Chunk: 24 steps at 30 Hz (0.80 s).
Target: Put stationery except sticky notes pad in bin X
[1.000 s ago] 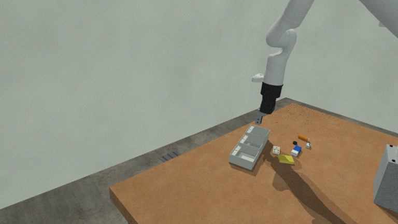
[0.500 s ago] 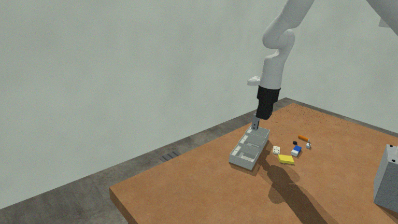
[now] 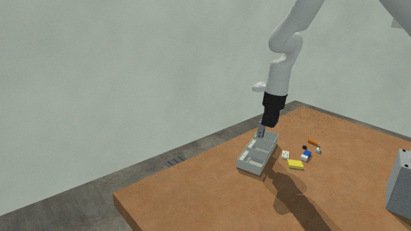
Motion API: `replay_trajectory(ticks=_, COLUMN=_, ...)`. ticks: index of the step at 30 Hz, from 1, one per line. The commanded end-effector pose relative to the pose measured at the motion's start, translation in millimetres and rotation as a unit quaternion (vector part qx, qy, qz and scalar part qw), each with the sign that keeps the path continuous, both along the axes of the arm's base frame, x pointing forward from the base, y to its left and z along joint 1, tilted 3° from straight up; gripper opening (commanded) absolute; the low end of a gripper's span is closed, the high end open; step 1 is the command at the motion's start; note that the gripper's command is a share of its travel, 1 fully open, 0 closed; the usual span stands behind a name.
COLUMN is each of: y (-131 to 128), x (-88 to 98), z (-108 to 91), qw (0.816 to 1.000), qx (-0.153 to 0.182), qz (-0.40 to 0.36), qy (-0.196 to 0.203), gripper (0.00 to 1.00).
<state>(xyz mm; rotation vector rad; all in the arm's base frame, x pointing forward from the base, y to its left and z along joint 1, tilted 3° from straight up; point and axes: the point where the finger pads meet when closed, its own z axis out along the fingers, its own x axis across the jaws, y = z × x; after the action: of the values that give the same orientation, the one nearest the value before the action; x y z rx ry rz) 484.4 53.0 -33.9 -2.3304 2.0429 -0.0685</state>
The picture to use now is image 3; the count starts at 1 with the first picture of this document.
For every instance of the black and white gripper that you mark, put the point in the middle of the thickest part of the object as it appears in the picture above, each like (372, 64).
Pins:
(275, 93)

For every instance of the white domino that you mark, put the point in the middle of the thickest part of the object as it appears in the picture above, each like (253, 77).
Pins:
(285, 154)

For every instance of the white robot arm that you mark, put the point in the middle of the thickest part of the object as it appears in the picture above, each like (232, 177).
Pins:
(300, 17)

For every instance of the yellow sticky note pad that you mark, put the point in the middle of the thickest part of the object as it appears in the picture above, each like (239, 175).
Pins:
(295, 164)

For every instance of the grey rack of three bins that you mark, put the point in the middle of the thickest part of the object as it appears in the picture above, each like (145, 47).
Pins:
(257, 152)

